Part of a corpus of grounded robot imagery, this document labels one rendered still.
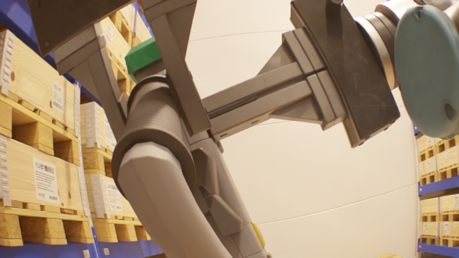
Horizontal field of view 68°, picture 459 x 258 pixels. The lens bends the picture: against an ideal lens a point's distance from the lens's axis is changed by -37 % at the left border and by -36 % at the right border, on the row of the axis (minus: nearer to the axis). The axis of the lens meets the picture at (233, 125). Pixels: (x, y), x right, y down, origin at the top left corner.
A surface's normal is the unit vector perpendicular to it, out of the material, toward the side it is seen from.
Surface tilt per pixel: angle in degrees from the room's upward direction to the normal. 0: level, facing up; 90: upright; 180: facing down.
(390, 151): 90
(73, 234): 90
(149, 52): 90
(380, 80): 90
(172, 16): 118
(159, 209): 102
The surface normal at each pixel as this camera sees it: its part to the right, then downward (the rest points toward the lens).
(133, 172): -0.23, 0.23
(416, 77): -0.96, 0.07
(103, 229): -0.08, -0.19
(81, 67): 0.13, 0.27
